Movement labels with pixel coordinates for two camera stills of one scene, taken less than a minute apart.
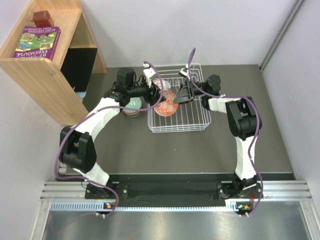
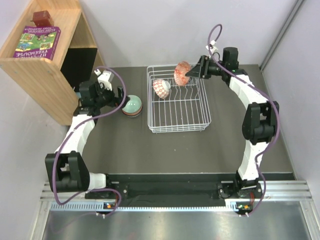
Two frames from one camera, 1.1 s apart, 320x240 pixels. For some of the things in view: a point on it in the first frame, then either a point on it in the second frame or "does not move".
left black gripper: x=153 y=99 -> x=115 y=102
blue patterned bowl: x=167 y=107 -> x=182 y=68
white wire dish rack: x=190 y=117 does not move
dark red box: x=42 y=18 does not move
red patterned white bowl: x=166 y=85 does not move
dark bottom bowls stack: x=132 y=114 does not move
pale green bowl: x=135 y=102 does not move
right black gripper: x=184 y=94 -> x=201 y=68
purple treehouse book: x=38 y=42 does not move
